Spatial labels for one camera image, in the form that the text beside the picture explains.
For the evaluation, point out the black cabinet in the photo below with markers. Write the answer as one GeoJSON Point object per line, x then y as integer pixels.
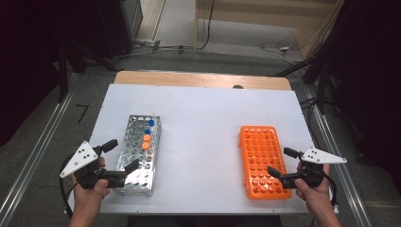
{"type": "Point", "coordinates": [121, 25]}

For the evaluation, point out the aluminium floor rail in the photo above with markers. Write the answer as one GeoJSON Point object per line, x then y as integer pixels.
{"type": "Point", "coordinates": [334, 132]}
{"type": "Point", "coordinates": [34, 154]}

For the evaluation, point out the dark curtain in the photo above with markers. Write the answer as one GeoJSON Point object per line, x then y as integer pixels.
{"type": "Point", "coordinates": [369, 78]}
{"type": "Point", "coordinates": [28, 63]}

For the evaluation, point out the person's right hand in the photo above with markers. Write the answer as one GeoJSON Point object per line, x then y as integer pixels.
{"type": "Point", "coordinates": [315, 195]}

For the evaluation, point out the person's left hand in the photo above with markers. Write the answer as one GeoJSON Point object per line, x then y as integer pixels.
{"type": "Point", "coordinates": [90, 195]}

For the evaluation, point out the person's dark clothing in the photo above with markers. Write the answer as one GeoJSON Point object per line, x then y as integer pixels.
{"type": "Point", "coordinates": [201, 221]}

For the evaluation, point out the orange plastic test tube rack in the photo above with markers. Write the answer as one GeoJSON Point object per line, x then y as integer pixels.
{"type": "Point", "coordinates": [261, 151]}

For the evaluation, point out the black metal stand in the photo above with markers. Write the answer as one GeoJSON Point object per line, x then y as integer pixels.
{"type": "Point", "coordinates": [321, 85]}
{"type": "Point", "coordinates": [63, 72]}

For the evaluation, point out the metal test tube rack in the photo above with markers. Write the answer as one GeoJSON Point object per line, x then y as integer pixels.
{"type": "Point", "coordinates": [135, 148]}

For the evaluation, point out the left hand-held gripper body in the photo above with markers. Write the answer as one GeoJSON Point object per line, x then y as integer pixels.
{"type": "Point", "coordinates": [78, 157]}

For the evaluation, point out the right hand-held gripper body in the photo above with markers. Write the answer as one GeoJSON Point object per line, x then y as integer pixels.
{"type": "Point", "coordinates": [318, 156]}

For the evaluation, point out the white board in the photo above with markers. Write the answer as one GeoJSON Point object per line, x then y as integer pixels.
{"type": "Point", "coordinates": [201, 126]}

